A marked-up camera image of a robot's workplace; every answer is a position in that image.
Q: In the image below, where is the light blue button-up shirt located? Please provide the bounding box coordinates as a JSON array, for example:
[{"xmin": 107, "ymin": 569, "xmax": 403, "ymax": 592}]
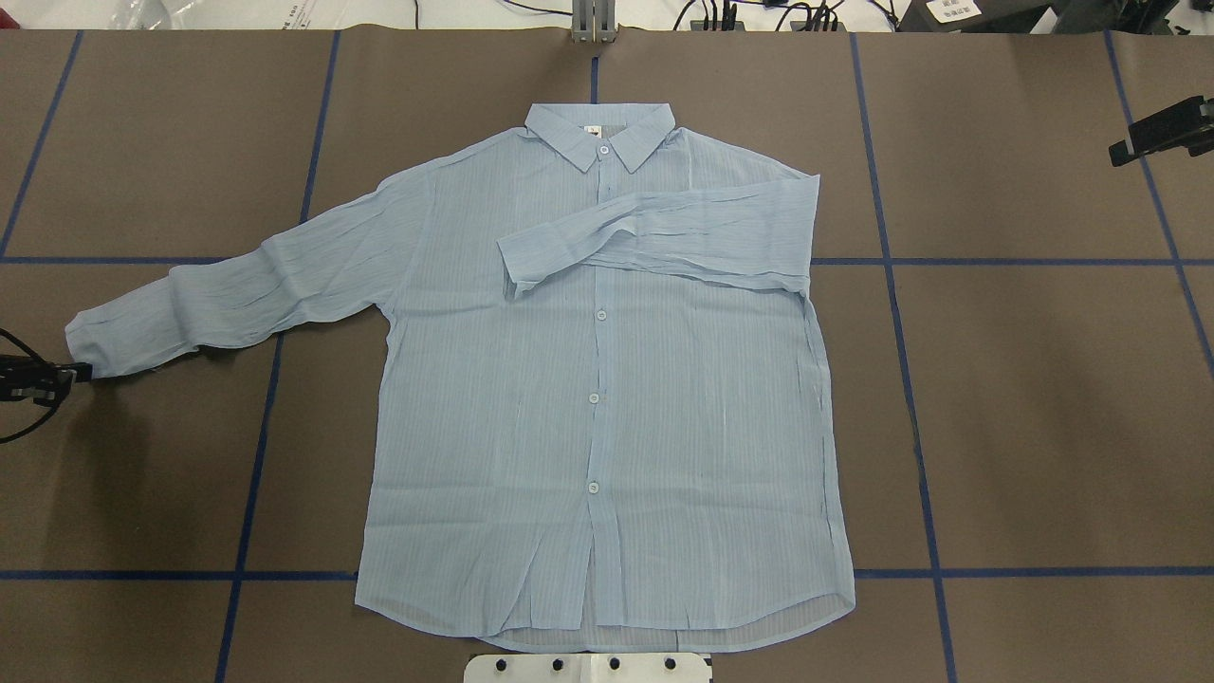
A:
[{"xmin": 64, "ymin": 103, "xmax": 855, "ymax": 653}]

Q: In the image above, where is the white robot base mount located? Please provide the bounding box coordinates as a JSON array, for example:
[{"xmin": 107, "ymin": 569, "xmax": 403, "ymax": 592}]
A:
[{"xmin": 463, "ymin": 653, "xmax": 714, "ymax": 682}]

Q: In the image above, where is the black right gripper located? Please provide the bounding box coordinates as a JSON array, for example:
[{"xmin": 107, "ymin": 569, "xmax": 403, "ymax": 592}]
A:
[{"xmin": 1110, "ymin": 96, "xmax": 1213, "ymax": 167}]

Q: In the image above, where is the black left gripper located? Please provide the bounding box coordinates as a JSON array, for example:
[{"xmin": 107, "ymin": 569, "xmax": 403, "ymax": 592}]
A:
[{"xmin": 1, "ymin": 355, "xmax": 93, "ymax": 405}]

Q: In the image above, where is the aluminium frame post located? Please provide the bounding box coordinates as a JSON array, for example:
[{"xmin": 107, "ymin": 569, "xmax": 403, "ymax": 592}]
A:
[{"xmin": 571, "ymin": 0, "xmax": 618, "ymax": 45}]

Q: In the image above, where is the clear plastic bag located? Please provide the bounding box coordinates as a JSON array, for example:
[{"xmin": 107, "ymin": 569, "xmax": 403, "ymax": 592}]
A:
[{"xmin": 107, "ymin": 0, "xmax": 200, "ymax": 30}]

